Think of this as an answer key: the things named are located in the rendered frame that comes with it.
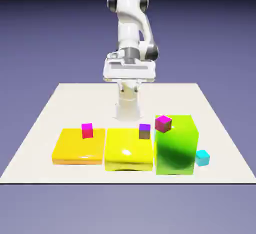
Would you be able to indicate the small purple cube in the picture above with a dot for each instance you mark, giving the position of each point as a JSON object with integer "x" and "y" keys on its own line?
{"x": 144, "y": 131}

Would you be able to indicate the large yellow box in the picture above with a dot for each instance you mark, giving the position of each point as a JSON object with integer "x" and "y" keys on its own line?
{"x": 128, "y": 150}

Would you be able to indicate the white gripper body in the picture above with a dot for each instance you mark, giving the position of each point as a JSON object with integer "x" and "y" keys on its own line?
{"x": 129, "y": 72}

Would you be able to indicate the large orange box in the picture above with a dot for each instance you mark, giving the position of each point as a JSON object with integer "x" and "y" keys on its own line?
{"x": 78, "y": 148}

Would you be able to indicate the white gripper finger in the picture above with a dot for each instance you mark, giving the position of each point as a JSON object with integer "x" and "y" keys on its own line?
{"x": 122, "y": 86}
{"x": 135, "y": 86}

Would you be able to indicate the large green box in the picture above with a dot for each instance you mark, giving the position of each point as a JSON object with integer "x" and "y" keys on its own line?
{"x": 176, "y": 150}

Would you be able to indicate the small cyan cube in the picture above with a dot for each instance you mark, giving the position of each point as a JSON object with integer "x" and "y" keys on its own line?
{"x": 202, "y": 158}

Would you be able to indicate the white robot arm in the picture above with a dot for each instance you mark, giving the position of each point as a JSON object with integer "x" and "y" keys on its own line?
{"x": 128, "y": 14}

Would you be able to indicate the small magenta cube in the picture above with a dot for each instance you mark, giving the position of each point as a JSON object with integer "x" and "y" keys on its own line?
{"x": 163, "y": 124}
{"x": 87, "y": 131}

